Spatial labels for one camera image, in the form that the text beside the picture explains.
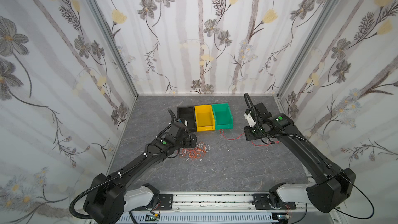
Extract red cable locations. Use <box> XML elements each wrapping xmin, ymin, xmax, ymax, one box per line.
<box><xmin>219</xmin><ymin>129</ymin><xmax>280</xmax><ymax>147</ymax></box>

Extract red orange white cables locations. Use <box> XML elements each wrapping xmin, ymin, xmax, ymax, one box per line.
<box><xmin>178</xmin><ymin>141</ymin><xmax>211</xmax><ymax>162</ymax></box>

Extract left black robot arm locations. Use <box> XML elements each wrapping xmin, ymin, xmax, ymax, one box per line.
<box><xmin>69</xmin><ymin>109</ymin><xmax>197</xmax><ymax>224</ymax></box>

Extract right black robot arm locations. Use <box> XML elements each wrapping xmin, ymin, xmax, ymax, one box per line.
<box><xmin>244</xmin><ymin>93</ymin><xmax>356</xmax><ymax>214</ymax></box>

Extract black plastic bin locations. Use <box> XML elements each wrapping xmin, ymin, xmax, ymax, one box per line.
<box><xmin>177</xmin><ymin>106</ymin><xmax>197</xmax><ymax>133</ymax></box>

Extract yellow plastic bin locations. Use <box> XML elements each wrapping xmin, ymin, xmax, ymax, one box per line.
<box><xmin>194</xmin><ymin>105</ymin><xmax>215</xmax><ymax>132</ymax></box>

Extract green plastic bin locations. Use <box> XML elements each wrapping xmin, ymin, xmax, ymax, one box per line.
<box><xmin>211</xmin><ymin>103</ymin><xmax>234</xmax><ymax>130</ymax></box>

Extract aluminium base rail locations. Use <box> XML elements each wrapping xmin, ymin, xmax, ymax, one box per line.
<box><xmin>115</xmin><ymin>187</ymin><xmax>345</xmax><ymax>224</ymax></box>

